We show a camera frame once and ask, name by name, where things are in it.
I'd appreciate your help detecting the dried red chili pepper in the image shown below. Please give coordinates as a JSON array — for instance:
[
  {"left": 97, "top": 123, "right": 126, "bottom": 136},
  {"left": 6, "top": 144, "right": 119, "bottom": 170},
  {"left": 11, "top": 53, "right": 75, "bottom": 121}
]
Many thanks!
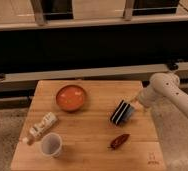
[{"left": 110, "top": 134, "right": 130, "bottom": 150}]

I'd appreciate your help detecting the white plastic cup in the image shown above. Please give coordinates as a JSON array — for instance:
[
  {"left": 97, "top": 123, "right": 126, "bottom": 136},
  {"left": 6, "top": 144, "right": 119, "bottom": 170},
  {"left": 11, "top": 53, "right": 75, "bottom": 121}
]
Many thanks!
[{"left": 40, "top": 133, "right": 63, "bottom": 158}]

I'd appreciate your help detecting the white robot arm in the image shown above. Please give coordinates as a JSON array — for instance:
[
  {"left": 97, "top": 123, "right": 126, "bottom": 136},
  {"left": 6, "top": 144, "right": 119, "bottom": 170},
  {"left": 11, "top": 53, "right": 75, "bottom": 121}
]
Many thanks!
[{"left": 136, "top": 73, "right": 188, "bottom": 118}]

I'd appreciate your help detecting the wooden cutting board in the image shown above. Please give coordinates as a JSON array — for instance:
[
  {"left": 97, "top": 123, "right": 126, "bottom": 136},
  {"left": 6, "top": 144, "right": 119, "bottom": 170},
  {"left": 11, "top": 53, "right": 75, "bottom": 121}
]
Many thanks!
[{"left": 11, "top": 80, "right": 166, "bottom": 171}]

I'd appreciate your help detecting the metal rail frame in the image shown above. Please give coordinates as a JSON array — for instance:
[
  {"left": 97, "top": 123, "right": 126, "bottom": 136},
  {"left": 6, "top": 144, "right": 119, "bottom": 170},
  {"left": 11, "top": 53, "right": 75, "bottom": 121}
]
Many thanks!
[{"left": 0, "top": 0, "right": 188, "bottom": 95}]

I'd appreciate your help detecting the white sauce bottle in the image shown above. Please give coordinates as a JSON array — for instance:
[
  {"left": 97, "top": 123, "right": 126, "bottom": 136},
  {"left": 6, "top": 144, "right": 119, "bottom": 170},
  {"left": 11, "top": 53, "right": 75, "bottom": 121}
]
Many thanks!
[{"left": 22, "top": 112, "right": 57, "bottom": 145}]

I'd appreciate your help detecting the orange bowl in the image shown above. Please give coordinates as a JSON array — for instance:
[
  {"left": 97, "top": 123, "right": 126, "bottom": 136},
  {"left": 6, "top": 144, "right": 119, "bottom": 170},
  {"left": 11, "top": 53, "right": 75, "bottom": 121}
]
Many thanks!
[{"left": 56, "top": 85, "right": 86, "bottom": 112}]

